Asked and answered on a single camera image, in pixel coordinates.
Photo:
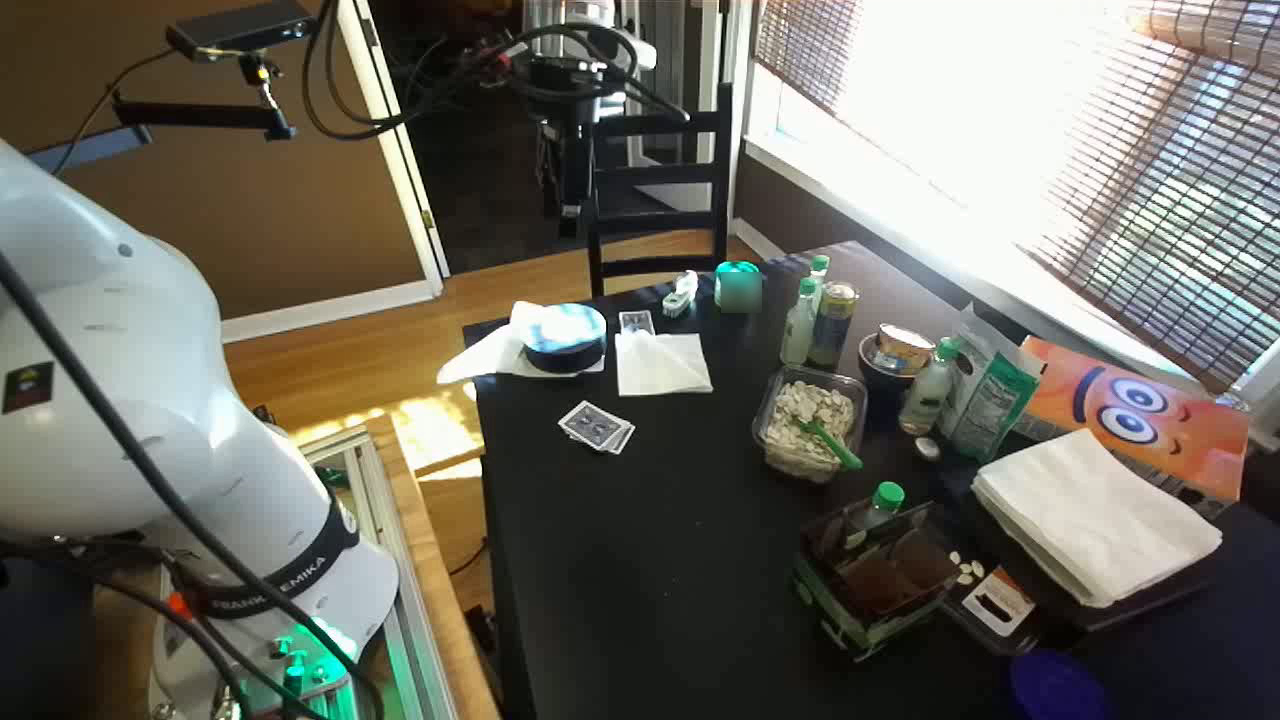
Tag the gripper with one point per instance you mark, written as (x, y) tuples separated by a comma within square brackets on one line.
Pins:
[(568, 88)]

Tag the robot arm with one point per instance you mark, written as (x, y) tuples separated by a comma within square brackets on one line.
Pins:
[(150, 400)]

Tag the small clear plastic box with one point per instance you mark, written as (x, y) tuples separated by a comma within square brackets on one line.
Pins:
[(636, 322)]

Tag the small bottle with green cap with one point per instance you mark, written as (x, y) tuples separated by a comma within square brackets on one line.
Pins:
[(880, 505), (819, 272), (798, 325), (927, 392)]

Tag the silver bottle cap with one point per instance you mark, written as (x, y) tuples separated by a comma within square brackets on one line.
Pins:
[(927, 448)]

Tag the cardboard box with dividers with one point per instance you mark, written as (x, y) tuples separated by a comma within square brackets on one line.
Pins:
[(880, 590)]

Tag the orange box with cartoon eyes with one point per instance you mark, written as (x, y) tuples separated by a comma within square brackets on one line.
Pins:
[(1160, 420)]

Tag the black wooden chair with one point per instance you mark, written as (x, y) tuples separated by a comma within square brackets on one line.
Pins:
[(655, 180)]

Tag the white door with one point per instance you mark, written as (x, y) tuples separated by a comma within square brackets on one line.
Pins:
[(395, 150)]

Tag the small white plastic dispenser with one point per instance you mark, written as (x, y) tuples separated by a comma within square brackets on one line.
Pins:
[(681, 293)]

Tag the blue and white round container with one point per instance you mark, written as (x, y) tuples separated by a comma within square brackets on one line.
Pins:
[(565, 332)]

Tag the green translucent cup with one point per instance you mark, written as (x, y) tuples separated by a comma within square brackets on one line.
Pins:
[(738, 287)]

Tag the white paper napkin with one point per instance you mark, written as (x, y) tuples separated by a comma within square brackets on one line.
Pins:
[(660, 365), (485, 352)]

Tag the deck of playing cards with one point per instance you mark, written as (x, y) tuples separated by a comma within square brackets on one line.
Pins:
[(597, 427)]

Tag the metal drink can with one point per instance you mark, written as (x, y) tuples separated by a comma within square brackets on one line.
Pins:
[(833, 325)]

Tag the clear container of seeds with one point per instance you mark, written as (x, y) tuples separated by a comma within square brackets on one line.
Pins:
[(800, 440)]

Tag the short tin can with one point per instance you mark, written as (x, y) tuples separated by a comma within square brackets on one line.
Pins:
[(903, 348)]

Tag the dark bowl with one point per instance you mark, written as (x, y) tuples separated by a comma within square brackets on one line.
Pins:
[(878, 385)]

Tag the green plastic spoon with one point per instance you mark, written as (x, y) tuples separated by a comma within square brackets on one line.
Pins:
[(832, 447)]

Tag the white and green snack bag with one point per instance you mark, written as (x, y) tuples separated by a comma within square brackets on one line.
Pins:
[(985, 395)]

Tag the bamboo window blind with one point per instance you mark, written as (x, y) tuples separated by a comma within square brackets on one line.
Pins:
[(1150, 200)]

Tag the heap of loose seeds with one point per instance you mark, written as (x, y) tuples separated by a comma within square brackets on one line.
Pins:
[(968, 570)]

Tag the white and brown card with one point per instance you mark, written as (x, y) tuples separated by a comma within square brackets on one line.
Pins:
[(998, 602)]

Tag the stack of white napkins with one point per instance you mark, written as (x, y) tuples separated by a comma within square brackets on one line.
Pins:
[(1090, 520)]

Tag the black tray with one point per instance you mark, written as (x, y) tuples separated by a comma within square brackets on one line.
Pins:
[(1110, 610)]

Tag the blue round lid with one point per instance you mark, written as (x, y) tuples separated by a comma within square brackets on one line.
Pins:
[(1055, 688)]

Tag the camera on mount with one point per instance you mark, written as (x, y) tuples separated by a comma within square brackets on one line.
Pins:
[(240, 25)]

